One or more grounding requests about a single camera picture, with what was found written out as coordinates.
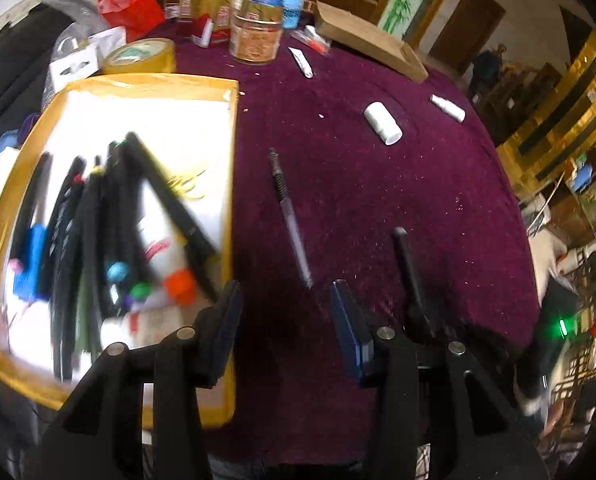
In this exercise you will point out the small white squeeze tube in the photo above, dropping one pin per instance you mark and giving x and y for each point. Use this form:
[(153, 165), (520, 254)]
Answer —
[(302, 61)]

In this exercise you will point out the red plastic bag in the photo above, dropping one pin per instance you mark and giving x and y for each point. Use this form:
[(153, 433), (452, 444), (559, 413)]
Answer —
[(130, 5)]

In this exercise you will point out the blue and white object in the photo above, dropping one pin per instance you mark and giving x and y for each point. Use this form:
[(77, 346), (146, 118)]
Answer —
[(2, 152)]

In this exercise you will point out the red and white packet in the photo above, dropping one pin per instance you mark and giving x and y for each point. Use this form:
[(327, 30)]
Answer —
[(315, 40)]

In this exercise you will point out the white bottle orange cap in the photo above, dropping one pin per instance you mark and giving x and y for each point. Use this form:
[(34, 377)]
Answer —
[(165, 255)]

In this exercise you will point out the yellow plastic clip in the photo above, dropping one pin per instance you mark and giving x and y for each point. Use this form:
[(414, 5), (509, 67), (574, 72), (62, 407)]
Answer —
[(187, 185)]

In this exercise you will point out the red and white small box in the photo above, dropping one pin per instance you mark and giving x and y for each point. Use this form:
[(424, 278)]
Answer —
[(205, 32)]

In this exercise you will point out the yellow taped cardboard tray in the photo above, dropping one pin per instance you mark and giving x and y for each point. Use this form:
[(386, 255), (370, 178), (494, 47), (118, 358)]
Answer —
[(177, 115)]

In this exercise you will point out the flat brown cardboard box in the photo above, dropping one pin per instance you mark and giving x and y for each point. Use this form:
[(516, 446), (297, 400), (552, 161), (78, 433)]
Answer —
[(368, 37)]

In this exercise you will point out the clear plastic bag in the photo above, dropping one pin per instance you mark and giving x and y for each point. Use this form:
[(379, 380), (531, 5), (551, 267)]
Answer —
[(72, 15)]

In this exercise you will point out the group of black markers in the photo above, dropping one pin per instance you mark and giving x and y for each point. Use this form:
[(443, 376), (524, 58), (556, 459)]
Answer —
[(177, 200)]

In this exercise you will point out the white pill bottle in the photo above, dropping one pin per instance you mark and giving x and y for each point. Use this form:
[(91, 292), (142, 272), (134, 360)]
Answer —
[(383, 122)]

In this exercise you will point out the brown filled jar red lid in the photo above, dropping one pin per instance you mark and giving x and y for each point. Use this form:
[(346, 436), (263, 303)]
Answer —
[(257, 27)]

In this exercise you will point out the white plastic tube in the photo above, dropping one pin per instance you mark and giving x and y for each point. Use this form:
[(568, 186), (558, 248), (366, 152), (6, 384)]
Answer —
[(448, 107)]

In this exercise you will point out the grey transparent pen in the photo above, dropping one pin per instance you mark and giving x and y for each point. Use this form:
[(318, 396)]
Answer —
[(290, 215)]

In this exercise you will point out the gold packaging box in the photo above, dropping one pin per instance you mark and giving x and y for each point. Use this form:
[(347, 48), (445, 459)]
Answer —
[(207, 6)]

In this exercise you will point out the blue container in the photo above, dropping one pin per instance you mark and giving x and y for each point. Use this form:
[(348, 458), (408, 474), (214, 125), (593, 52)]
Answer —
[(583, 175)]

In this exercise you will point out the black bag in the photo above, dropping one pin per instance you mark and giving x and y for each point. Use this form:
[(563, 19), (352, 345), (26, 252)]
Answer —
[(12, 60)]

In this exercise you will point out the dark green cylinder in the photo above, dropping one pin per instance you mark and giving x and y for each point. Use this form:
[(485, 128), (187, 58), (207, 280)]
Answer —
[(85, 310)]

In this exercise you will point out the white packaging box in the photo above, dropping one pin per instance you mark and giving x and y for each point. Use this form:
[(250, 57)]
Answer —
[(75, 67)]

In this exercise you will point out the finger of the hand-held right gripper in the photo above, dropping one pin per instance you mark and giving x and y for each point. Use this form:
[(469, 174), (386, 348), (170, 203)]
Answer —
[(410, 275)]

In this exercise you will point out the wooden door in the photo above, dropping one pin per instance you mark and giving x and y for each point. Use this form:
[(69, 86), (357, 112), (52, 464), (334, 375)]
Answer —
[(468, 20)]

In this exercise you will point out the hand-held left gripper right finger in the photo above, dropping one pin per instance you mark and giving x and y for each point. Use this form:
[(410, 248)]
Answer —
[(350, 335)]

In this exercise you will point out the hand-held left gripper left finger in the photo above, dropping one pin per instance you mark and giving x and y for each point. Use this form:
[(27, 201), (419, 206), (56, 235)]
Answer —
[(225, 325)]

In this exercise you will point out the yellow tape roll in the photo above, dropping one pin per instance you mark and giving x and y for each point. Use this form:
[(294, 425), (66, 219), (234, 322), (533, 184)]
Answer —
[(137, 57)]

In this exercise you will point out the maroon tablecloth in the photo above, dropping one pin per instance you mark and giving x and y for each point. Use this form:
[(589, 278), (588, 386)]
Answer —
[(378, 195)]

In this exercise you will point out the blue battery pack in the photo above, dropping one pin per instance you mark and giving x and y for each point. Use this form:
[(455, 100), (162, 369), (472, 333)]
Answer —
[(32, 260)]

